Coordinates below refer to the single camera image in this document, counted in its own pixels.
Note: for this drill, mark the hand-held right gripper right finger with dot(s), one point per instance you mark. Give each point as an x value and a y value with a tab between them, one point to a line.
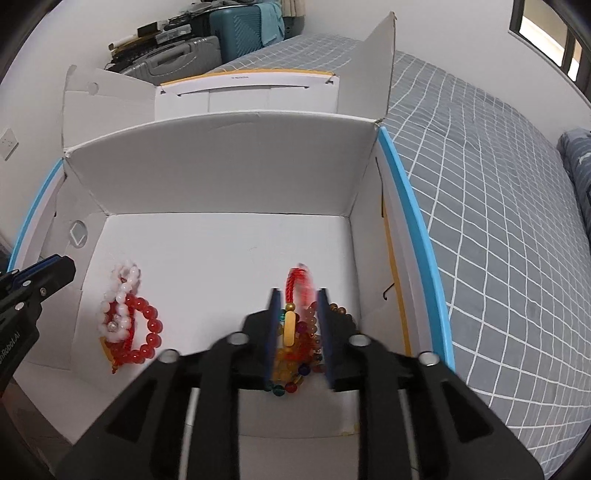
322	327

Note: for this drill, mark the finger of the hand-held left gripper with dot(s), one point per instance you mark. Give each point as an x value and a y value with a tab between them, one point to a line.
55	274

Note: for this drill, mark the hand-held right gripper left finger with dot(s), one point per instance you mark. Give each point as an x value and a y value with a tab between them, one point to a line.
274	327

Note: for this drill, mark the white cardboard box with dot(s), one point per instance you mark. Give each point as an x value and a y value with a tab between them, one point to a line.
221	194

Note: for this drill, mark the grey hard case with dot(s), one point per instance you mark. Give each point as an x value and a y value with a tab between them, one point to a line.
180	60

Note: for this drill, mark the pile of dark gear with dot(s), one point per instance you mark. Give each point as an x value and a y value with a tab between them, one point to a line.
157	32

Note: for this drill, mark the teal suitcase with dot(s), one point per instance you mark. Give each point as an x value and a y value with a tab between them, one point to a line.
240	30

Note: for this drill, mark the beige curtain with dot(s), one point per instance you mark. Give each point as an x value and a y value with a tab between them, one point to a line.
291	16

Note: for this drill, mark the dark framed window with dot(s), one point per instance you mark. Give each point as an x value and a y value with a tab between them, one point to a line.
549	32

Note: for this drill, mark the white wall socket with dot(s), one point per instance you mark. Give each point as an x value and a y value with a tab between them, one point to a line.
7	144

